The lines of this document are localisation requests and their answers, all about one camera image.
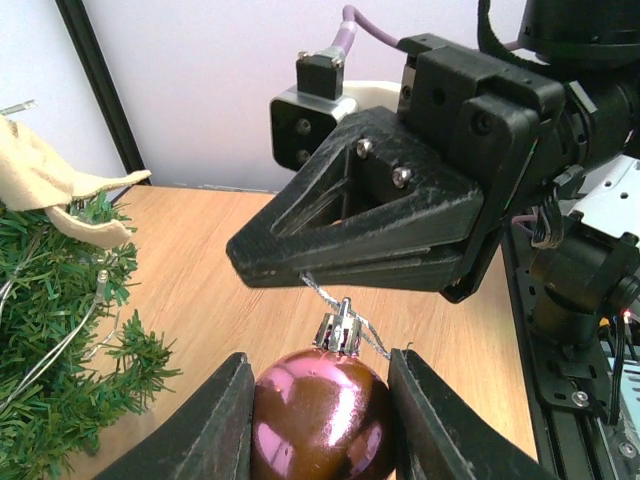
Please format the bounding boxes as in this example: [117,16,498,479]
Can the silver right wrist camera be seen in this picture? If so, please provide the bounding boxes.
[269,46,358,171]

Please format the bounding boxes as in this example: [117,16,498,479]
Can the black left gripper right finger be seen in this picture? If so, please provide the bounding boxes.
[388,349,555,480]

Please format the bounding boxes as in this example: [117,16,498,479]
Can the pink bauble ornament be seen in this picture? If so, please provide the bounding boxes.
[250,273,395,479]

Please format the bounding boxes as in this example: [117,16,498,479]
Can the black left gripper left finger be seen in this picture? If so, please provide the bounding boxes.
[96,352,255,480]

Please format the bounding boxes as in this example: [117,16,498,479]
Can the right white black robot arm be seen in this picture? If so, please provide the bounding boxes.
[226,1,639,348]

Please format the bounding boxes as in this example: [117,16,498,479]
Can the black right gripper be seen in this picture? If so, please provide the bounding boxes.
[226,34,565,303]

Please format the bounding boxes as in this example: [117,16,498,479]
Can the clear led string lights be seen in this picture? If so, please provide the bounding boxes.
[0,98,126,416]

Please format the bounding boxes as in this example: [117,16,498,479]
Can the small green christmas tree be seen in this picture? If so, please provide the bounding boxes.
[1,209,176,479]

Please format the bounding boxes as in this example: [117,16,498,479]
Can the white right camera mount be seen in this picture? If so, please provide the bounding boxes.
[343,80,402,112]

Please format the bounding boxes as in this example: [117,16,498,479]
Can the black front frame rail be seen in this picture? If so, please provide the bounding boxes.
[502,227,639,479]

